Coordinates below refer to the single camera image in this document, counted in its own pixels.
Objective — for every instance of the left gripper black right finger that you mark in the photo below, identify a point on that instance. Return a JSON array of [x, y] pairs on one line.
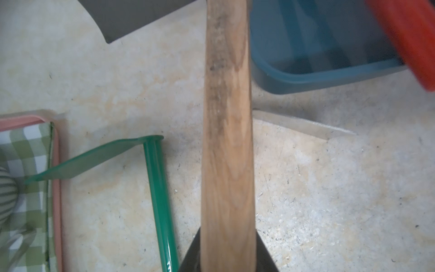
[[265, 262]]

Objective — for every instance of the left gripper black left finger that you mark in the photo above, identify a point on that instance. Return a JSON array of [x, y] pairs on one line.
[[192, 260]]

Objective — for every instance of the wooden handled hoe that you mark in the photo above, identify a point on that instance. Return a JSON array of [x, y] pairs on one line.
[[228, 221]]

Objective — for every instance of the green hoe with red grip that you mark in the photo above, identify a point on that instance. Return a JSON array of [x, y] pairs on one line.
[[157, 179]]

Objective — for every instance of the steel hoe with blue grip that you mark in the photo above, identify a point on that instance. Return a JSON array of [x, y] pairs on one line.
[[311, 128]]

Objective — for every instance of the teal plastic storage box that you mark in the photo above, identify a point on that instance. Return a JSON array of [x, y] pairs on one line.
[[307, 45]]

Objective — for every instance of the green white checkered cloth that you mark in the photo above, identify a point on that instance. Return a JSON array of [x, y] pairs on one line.
[[27, 210]]

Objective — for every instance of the grey ribbed glass cup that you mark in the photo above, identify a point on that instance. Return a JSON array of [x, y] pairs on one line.
[[9, 195]]

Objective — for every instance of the pink tray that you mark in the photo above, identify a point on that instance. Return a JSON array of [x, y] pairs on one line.
[[56, 190]]

